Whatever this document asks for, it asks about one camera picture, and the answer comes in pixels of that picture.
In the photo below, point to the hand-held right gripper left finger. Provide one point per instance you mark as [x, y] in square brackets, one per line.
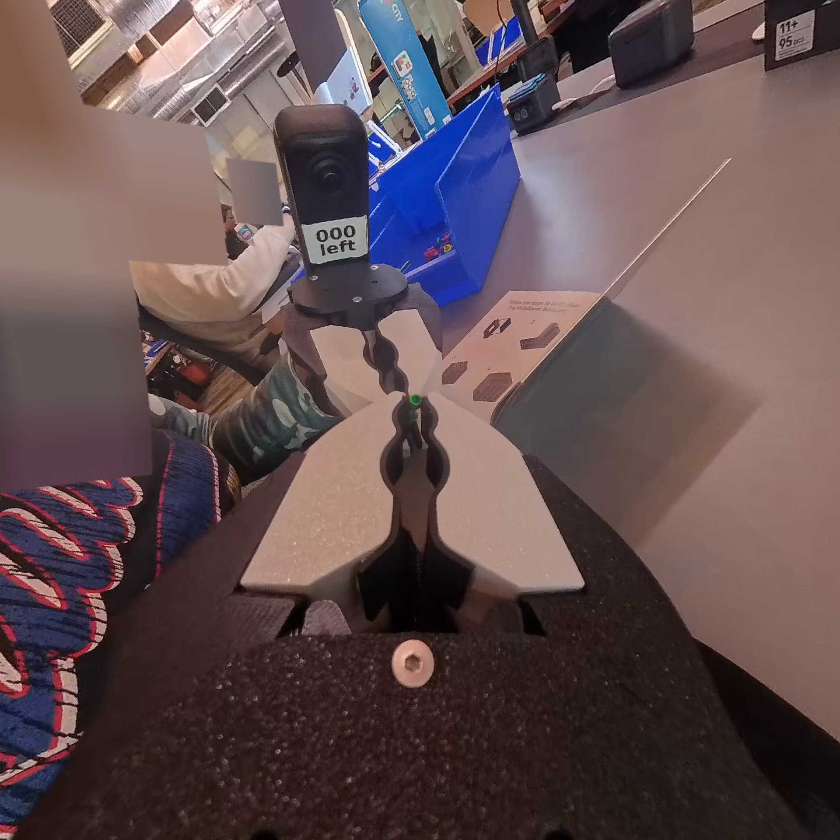
[322, 519]

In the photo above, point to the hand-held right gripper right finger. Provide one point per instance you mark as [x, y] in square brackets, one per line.
[505, 519]

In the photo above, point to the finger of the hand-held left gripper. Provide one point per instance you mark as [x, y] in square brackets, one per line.
[348, 368]
[418, 348]

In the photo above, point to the green toy rod brick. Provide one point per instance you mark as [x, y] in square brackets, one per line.
[415, 402]

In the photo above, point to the pile of small toy bricks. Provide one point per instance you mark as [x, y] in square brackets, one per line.
[439, 247]

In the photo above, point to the white instruction booklet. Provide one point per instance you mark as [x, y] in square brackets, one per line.
[525, 348]

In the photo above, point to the blue plastic bin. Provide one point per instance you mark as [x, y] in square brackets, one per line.
[460, 184]

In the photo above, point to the black glossy cardboard box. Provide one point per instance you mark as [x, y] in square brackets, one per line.
[803, 29]

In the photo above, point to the person's left forearm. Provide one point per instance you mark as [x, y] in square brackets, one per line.
[269, 420]

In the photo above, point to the grey desk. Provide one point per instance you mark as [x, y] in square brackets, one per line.
[709, 394]

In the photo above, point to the blue printed carton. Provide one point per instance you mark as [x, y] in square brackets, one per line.
[407, 59]

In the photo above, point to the dark charger block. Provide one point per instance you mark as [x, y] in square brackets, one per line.
[532, 103]

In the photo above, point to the person's dark clothing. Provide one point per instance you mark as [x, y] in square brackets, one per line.
[79, 604]

